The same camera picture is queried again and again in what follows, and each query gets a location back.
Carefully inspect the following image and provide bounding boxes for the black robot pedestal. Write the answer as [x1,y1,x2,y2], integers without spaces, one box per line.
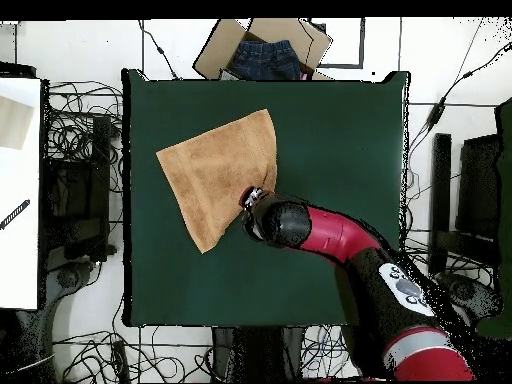
[211,325,305,383]

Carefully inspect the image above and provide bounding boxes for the thin black cable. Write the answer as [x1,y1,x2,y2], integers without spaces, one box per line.
[137,19,181,81]

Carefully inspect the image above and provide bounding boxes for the dark green table cloth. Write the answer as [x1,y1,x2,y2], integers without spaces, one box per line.
[120,68,411,329]

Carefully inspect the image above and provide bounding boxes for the black flat panel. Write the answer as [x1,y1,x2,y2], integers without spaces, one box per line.
[455,133,503,241]

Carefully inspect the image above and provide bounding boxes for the black equipment rack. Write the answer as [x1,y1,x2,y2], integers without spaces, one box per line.
[39,115,117,263]

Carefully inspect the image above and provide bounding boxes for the black equipment base with cables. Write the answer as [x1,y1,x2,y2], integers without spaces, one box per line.
[435,271,504,323]

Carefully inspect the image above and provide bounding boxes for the black striped strip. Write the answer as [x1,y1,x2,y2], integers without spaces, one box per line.
[0,198,32,231]

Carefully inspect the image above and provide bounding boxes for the tan terry towel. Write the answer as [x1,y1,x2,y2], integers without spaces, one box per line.
[155,108,278,255]

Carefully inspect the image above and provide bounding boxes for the brown cardboard box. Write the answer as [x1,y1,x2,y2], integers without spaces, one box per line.
[192,17,333,81]

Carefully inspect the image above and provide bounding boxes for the grey stand base with cables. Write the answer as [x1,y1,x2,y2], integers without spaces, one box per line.
[47,259,103,297]

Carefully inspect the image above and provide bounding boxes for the blue denim jeans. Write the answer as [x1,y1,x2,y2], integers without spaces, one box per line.
[229,39,303,81]

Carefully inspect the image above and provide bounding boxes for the black upright bar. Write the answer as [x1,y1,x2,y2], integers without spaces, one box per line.
[428,133,453,275]

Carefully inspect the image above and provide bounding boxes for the white table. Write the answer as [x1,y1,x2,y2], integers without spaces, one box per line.
[0,77,43,311]

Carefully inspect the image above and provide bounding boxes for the beige block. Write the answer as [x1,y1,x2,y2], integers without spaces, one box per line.
[0,95,34,151]

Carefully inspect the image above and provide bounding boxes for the black cable with power brick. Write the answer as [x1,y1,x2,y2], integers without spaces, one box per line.
[403,17,512,161]

